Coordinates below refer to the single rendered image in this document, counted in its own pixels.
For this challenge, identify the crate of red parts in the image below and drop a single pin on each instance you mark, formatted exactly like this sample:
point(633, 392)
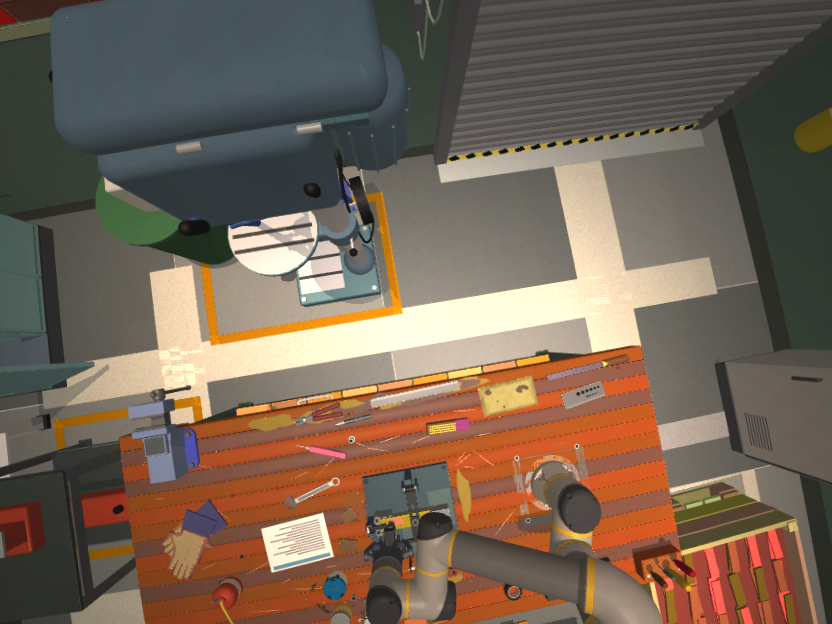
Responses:
point(747, 559)

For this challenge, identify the blue bench vise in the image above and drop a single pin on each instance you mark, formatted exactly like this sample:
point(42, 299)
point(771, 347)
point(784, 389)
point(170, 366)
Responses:
point(162, 442)

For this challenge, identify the brown tool rack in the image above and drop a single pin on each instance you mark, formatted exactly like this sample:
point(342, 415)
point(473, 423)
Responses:
point(660, 562)

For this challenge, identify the grey drill gauge plate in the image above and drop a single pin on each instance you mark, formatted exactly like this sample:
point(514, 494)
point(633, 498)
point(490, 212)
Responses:
point(584, 395)

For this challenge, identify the black bush plate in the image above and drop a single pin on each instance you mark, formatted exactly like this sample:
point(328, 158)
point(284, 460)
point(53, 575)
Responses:
point(409, 494)

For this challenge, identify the grey metal cabinet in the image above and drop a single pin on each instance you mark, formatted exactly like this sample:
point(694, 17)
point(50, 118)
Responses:
point(780, 409)

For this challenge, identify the small brown block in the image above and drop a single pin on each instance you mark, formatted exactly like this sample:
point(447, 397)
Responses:
point(349, 515)

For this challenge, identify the blue folded cloth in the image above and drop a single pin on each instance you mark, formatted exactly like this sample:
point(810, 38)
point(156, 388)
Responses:
point(205, 518)

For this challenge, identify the dark scriber silver tip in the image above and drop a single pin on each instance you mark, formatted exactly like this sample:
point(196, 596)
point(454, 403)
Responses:
point(354, 420)

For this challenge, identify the tan work glove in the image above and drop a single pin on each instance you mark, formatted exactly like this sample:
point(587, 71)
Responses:
point(185, 552)

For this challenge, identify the clear mounting plate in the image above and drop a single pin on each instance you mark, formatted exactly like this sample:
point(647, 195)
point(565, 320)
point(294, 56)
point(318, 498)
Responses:
point(530, 468)

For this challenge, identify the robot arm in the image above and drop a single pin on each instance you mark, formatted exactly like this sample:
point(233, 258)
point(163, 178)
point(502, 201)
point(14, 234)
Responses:
point(507, 559)

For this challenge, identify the white paper sheet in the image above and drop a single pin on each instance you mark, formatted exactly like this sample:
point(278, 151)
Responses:
point(297, 543)

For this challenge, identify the blue round tin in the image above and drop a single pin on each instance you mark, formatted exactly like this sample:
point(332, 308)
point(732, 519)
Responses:
point(335, 586)

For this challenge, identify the brown round tin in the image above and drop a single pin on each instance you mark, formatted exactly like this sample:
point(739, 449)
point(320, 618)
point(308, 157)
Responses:
point(342, 615)

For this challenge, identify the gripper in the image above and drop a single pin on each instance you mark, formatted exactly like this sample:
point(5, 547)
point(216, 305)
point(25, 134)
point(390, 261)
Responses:
point(388, 544)

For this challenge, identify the pink yellow block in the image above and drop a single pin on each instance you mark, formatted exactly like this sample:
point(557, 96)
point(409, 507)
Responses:
point(448, 427)

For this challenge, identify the grey steel rule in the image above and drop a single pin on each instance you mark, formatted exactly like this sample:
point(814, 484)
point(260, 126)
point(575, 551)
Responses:
point(422, 392)

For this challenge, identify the grey green table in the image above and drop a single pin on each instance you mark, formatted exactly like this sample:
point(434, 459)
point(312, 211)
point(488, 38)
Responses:
point(39, 377)

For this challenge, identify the tan stained cloth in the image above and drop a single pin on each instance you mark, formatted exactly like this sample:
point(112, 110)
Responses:
point(507, 396)

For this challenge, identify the yellow cylinder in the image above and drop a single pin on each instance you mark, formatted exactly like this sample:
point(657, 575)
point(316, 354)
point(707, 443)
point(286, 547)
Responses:
point(816, 130)

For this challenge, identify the teal cabinet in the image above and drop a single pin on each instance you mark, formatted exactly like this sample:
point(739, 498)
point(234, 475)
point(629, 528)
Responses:
point(23, 279)

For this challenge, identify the teal fixture base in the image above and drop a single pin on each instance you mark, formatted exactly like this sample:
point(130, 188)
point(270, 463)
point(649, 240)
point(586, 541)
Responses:
point(383, 487)

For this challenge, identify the grey roller shutter door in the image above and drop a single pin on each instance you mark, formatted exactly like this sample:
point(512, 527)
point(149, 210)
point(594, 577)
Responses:
point(585, 65)

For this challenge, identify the silver spanner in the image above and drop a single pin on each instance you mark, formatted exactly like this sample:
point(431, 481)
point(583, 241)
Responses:
point(312, 492)

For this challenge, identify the green round drum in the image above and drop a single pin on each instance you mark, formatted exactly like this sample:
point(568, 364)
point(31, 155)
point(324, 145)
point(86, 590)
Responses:
point(130, 224)

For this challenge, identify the blue grey drill press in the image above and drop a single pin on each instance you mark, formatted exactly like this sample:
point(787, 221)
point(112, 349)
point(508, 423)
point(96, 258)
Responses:
point(214, 84)

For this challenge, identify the dark green machine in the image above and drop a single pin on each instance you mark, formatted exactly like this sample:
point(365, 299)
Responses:
point(39, 539)

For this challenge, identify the dark tape roll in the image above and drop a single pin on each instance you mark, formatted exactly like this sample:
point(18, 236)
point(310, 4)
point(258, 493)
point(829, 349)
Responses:
point(512, 591)

